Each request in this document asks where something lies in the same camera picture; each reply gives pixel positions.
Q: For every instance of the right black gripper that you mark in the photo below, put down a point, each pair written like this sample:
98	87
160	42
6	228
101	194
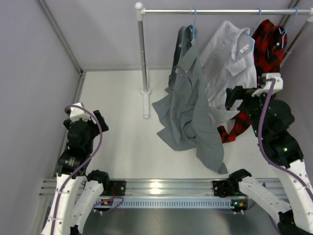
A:
237	93

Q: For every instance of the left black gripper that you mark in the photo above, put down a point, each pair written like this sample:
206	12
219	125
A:
103	126

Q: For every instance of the grey button-up shirt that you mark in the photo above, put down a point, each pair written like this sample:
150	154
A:
184	112

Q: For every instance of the light blue wire hanger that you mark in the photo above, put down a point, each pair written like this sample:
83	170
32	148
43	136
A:
193	26

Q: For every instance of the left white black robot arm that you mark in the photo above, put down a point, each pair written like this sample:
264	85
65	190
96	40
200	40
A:
75	191

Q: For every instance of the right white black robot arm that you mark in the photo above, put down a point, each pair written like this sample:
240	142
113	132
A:
270	119

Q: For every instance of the white collared shirt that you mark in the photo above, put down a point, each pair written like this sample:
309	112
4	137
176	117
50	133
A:
227	61

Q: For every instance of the red black plaid shirt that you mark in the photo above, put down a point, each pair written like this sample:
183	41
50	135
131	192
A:
263	65

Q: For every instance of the blue hanger under plaid shirt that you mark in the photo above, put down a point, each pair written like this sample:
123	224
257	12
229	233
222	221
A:
286	31

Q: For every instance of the silver clothes rack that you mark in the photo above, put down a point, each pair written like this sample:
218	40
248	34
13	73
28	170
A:
141	11

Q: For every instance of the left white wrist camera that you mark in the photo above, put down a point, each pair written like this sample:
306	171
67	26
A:
77	112

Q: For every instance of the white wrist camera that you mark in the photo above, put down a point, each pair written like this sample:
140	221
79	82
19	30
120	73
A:
273	84
77	112

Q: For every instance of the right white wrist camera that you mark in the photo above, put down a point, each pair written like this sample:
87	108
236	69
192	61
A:
273	84

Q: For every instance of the aluminium mounting rail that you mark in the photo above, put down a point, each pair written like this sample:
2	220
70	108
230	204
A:
166	188

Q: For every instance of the grey slotted cable duct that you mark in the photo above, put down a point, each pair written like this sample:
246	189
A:
178	203

